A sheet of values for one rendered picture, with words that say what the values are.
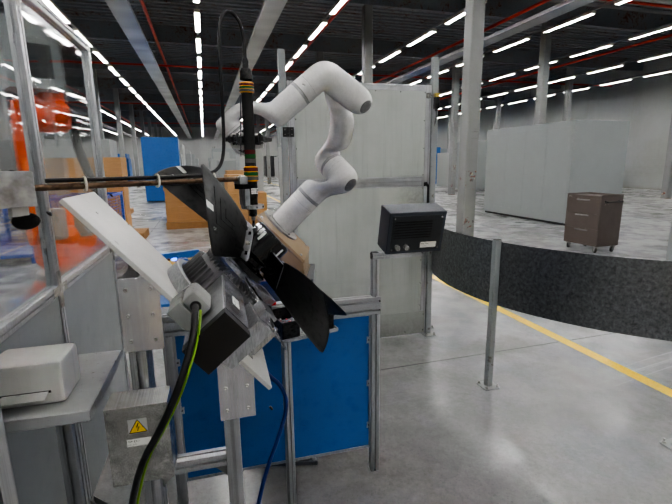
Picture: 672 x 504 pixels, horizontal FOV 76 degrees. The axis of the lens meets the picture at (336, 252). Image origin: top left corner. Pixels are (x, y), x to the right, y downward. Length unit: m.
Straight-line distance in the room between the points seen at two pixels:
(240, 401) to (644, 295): 2.03
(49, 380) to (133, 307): 0.25
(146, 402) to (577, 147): 10.22
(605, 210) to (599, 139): 3.68
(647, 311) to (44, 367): 2.51
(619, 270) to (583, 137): 8.41
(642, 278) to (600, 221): 5.13
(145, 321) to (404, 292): 2.63
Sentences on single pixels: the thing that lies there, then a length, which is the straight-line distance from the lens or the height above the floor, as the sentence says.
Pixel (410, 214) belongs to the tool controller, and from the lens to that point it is 1.82.
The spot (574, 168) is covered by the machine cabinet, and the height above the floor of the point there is 1.24.
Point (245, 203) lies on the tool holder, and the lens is 1.33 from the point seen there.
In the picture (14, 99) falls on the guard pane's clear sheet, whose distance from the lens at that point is 1.81.
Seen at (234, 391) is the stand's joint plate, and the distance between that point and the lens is 1.33.
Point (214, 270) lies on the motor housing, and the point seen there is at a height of 1.15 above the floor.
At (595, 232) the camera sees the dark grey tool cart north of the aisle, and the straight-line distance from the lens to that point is 7.75.
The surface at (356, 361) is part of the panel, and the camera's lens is 2.00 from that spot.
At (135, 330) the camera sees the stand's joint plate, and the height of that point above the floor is 1.01.
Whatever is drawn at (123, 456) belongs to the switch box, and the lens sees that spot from 1.34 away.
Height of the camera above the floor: 1.43
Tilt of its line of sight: 12 degrees down
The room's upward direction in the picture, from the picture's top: 1 degrees counter-clockwise
